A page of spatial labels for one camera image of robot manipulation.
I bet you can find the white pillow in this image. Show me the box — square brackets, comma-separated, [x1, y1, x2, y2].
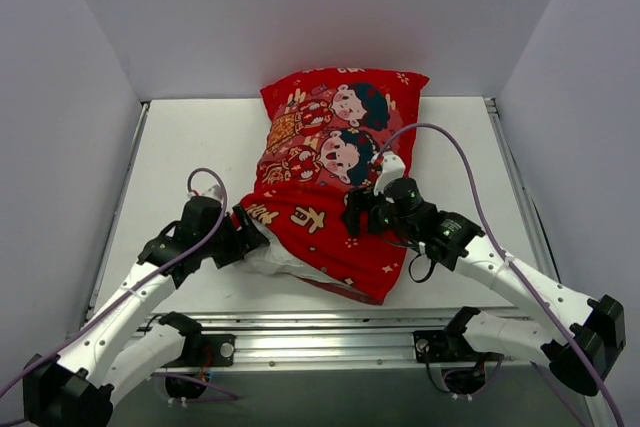
[236, 223, 338, 284]

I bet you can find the red printed pillowcase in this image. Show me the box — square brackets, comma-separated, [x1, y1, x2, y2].
[240, 67, 429, 305]

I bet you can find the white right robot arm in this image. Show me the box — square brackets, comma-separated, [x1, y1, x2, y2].
[341, 177, 626, 397]

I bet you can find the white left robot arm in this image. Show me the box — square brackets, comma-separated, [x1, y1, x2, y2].
[22, 196, 269, 426]

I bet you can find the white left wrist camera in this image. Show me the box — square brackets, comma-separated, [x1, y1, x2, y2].
[189, 184, 227, 202]

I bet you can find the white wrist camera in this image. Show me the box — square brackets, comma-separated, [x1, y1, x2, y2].
[189, 184, 227, 202]
[372, 151, 406, 195]

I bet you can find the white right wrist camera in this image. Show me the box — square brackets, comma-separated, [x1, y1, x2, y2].
[372, 151, 406, 195]

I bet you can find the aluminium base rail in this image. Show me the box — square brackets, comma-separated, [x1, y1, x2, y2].
[84, 306, 551, 378]

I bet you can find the right side aluminium rail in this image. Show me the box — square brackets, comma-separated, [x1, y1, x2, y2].
[484, 98, 560, 280]

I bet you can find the left side aluminium rail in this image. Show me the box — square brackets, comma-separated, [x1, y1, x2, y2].
[85, 101, 151, 320]

